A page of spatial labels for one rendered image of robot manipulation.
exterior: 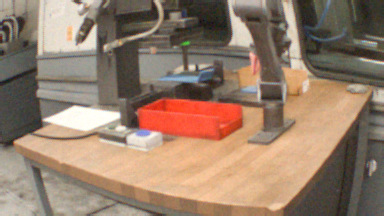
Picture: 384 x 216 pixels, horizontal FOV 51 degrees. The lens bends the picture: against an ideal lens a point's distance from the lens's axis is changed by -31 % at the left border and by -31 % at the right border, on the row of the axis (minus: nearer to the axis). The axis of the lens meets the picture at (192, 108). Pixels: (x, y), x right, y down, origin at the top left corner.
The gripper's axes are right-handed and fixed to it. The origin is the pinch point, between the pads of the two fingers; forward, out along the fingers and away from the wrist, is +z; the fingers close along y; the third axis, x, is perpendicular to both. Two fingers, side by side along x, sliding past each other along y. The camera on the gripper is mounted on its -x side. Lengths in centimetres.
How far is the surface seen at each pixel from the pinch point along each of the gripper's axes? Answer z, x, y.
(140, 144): 13.7, 39.7, 2.2
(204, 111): 11.2, 14.8, 3.6
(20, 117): 225, -85, 252
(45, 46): 98, -52, 181
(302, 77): 5.2, -34.7, -1.5
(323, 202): 59, -61, -37
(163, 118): 12.7, 26.8, 7.0
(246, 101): 11.8, -4.2, 2.5
